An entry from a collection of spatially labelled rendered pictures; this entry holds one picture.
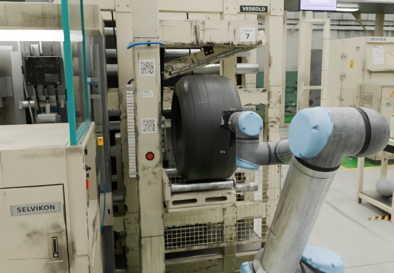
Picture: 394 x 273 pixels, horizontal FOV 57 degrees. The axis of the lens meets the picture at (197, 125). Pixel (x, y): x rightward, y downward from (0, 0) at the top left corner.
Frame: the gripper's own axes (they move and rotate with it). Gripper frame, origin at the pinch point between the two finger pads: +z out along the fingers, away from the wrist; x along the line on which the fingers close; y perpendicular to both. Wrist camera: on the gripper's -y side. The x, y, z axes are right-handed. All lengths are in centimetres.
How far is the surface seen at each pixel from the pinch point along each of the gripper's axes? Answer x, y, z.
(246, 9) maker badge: -38, 75, 71
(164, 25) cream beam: 21, 56, 41
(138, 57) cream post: 38, 35, 18
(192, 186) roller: 13.3, -31.0, 17.9
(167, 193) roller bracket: 26.5, -32.8, 14.4
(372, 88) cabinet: -333, 34, 332
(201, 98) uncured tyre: 9.4, 13.4, 6.1
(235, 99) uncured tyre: -8.0, 12.6, 6.7
